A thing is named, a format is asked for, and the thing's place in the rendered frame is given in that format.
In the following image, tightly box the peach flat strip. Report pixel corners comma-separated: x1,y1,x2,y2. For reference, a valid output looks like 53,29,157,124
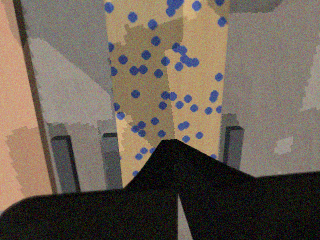
0,0,58,211

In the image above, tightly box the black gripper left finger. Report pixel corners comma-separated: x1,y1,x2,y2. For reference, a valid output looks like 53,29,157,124
0,140,178,240

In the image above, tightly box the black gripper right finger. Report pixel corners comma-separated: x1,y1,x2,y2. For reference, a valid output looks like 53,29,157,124
169,139,320,240

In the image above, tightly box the tan strip with blue dots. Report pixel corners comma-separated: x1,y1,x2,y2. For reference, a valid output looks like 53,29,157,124
104,0,230,188

